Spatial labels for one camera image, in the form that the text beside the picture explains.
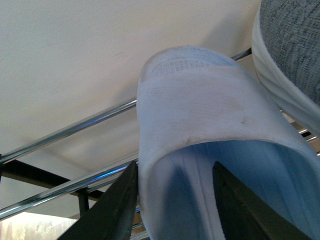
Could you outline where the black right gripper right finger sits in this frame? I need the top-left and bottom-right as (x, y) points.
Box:
(212, 161), (310, 240)

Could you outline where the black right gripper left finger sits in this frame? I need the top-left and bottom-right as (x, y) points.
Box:
(59, 161), (138, 240)

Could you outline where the grey sneaker white sole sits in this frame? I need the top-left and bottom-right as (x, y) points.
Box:
(252, 0), (320, 136)

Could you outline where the black metal shoe rack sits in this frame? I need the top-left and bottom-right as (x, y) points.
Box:
(0, 47), (320, 240)

